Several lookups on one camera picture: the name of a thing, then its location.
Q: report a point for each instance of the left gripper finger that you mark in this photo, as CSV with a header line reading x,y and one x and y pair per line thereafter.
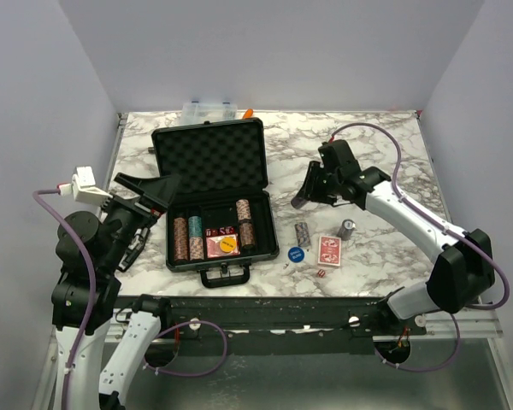
x,y
134,250
154,193

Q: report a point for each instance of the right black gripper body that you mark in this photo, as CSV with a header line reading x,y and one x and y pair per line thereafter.
x,y
327,181

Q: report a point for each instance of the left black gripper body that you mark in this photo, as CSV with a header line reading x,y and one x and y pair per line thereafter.
x,y
126,215

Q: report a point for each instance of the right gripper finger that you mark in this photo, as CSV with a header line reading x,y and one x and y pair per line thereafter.
x,y
307,191
333,200

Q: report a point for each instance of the purple grey chip stack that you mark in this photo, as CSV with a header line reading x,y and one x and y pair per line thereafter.
x,y
346,229

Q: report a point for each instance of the red playing card deck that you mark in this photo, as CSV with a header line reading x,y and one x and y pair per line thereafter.
x,y
329,251

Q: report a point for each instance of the black poker set case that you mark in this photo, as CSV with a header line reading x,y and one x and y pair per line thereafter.
x,y
219,163

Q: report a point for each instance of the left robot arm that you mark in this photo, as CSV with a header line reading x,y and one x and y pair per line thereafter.
x,y
91,251

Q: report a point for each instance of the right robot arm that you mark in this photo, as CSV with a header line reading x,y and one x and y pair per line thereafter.
x,y
461,269

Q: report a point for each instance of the orange chip stack left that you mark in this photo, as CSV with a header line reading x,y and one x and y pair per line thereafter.
x,y
181,247

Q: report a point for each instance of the green chip stack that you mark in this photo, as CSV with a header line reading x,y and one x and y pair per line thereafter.
x,y
195,226

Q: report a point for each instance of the orange chip stack lower middle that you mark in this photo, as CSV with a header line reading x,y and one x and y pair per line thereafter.
x,y
196,248

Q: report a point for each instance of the blue small blind button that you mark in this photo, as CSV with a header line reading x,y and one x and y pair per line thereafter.
x,y
296,254

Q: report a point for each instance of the red dice in case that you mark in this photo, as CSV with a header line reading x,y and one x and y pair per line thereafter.
x,y
221,231

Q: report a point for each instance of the orange chip stack upper right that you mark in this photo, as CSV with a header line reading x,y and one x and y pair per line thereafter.
x,y
243,210

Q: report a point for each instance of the red card deck in case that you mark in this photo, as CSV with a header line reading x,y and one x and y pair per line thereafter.
x,y
212,247

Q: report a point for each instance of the yellow big blind button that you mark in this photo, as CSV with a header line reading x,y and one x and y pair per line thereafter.
x,y
228,244

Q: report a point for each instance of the clear plastic box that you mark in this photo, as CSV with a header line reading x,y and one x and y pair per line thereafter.
x,y
196,112

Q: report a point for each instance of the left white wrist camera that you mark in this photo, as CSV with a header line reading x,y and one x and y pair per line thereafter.
x,y
83,188

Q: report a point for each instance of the orange tool handle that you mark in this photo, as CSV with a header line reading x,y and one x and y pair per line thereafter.
x,y
248,113

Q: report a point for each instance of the black mounting rail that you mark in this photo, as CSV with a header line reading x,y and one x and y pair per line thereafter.
x,y
272,326

